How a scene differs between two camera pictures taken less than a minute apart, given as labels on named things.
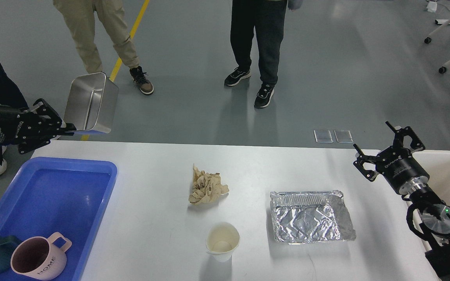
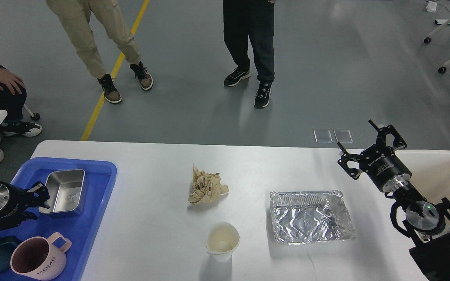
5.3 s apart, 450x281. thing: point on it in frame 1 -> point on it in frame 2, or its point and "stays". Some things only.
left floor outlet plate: x=323 y=136 stays
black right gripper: x=397 y=164 -> x=380 y=161
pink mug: x=38 y=258 stays
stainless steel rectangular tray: x=91 y=103 -> x=65 y=188
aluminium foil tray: x=301 y=217 stays
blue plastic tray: x=45 y=196 stays
